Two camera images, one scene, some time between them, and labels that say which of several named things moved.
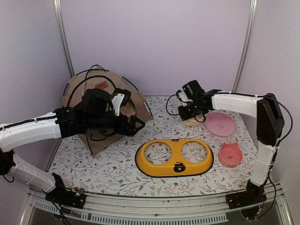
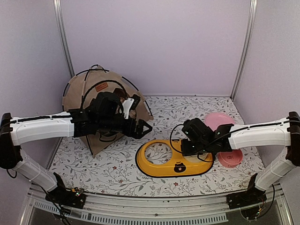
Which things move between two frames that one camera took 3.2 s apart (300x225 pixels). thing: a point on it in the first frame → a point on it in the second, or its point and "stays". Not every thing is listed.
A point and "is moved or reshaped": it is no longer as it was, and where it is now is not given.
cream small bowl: (193, 122) is moved or reshaped
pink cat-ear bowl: (230, 155) stays
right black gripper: (184, 116) → (184, 149)
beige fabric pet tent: (96, 77) stays
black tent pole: (67, 85) stays
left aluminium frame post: (63, 35) stays
